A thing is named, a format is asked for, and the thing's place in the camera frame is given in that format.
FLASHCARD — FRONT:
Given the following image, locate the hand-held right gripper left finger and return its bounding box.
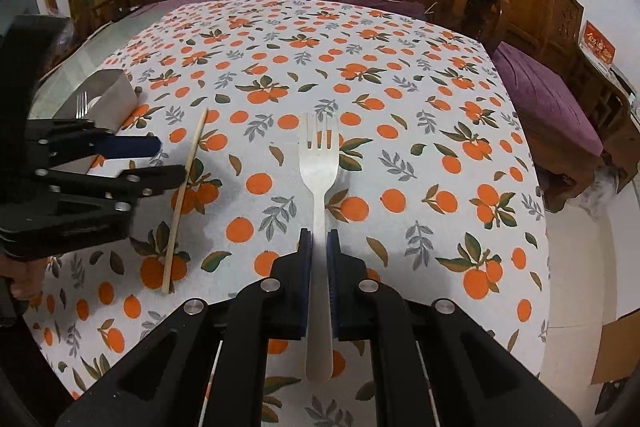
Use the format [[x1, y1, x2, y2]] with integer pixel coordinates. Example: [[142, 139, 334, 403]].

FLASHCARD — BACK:
[[55, 228, 315, 427]]

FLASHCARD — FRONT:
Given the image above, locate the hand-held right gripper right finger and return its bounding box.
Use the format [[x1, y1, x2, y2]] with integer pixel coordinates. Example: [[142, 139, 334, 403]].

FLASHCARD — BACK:
[[327, 229, 583, 427]]

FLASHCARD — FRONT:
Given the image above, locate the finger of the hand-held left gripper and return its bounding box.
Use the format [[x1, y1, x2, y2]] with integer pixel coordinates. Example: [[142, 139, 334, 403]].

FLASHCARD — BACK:
[[35, 163, 187, 208], [30, 119, 162, 160]]

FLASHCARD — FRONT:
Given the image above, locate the light wooden chopstick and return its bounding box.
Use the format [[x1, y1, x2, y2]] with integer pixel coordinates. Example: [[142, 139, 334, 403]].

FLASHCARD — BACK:
[[162, 108, 209, 295]]

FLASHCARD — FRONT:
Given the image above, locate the stainless steel utensil container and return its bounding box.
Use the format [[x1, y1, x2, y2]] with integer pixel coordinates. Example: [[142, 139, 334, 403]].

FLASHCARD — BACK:
[[52, 69, 137, 175]]

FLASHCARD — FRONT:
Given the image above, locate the matte steel fork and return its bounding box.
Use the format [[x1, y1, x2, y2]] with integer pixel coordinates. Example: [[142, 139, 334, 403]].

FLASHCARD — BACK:
[[298, 112, 340, 384]]

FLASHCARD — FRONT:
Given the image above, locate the person's left hand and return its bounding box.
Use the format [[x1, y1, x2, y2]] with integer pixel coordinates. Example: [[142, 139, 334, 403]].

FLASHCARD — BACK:
[[0, 252, 45, 303]]

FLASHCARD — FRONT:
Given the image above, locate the orange fruit print tablecloth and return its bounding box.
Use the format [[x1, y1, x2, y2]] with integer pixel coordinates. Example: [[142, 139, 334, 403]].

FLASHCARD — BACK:
[[22, 0, 551, 427]]

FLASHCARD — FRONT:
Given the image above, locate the purple armchair cushion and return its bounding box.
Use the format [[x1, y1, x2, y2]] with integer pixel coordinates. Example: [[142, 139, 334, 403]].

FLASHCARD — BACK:
[[492, 41, 606, 158]]

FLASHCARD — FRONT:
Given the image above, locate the flat cardboard sheet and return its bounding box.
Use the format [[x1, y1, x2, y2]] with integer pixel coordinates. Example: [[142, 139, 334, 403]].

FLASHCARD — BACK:
[[590, 319, 640, 388]]

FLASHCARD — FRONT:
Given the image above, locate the red gift box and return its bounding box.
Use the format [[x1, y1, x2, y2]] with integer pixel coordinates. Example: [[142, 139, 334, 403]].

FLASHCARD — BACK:
[[580, 21, 617, 65]]

